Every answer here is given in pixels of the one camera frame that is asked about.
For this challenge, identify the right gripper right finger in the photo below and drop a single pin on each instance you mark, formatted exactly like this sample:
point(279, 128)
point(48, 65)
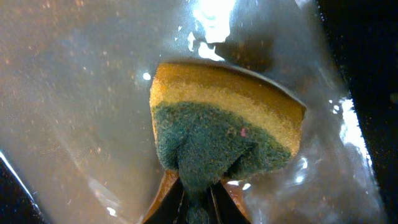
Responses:
point(222, 209)

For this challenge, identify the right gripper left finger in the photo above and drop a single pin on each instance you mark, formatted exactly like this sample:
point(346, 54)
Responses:
point(170, 203)

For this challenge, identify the yellow green sponge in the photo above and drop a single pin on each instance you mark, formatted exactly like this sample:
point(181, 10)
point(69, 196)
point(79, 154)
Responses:
point(215, 124)

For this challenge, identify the black water tray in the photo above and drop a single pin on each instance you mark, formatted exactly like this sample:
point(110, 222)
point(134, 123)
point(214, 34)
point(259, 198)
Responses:
point(76, 126)

